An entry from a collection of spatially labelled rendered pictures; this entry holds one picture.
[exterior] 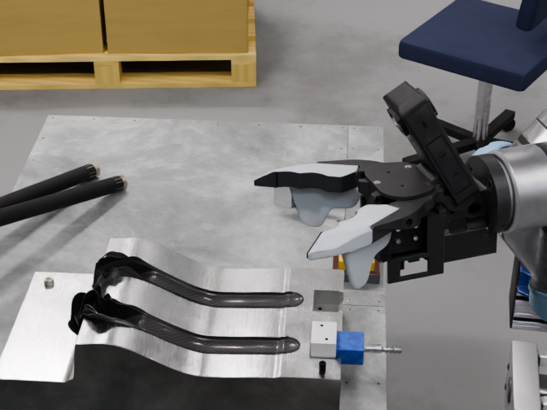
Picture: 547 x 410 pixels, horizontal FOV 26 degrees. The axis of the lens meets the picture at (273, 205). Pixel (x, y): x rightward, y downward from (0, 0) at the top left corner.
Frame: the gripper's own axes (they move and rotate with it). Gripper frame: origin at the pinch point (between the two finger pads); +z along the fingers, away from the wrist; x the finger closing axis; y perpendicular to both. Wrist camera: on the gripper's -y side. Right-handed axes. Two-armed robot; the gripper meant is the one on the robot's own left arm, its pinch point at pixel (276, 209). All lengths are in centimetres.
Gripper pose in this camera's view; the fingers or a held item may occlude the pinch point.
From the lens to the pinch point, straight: 99.1
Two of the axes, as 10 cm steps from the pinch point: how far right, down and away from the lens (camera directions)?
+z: -9.5, 1.7, -2.5
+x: -3.0, -4.0, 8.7
